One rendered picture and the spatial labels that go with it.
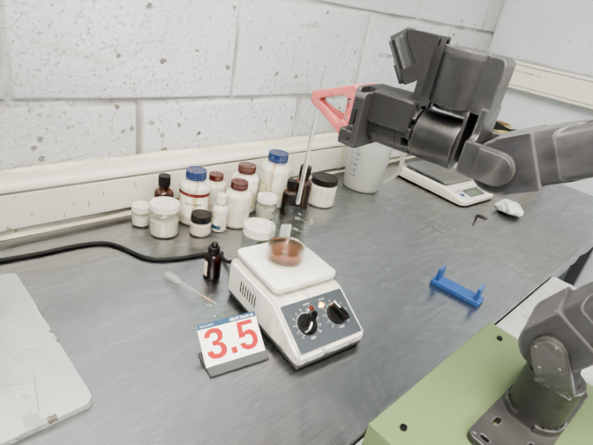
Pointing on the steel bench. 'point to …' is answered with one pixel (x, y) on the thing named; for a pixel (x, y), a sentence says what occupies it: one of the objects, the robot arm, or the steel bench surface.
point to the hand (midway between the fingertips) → (319, 97)
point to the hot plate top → (304, 274)
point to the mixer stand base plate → (33, 368)
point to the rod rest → (457, 289)
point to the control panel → (326, 328)
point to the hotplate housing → (266, 304)
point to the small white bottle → (220, 214)
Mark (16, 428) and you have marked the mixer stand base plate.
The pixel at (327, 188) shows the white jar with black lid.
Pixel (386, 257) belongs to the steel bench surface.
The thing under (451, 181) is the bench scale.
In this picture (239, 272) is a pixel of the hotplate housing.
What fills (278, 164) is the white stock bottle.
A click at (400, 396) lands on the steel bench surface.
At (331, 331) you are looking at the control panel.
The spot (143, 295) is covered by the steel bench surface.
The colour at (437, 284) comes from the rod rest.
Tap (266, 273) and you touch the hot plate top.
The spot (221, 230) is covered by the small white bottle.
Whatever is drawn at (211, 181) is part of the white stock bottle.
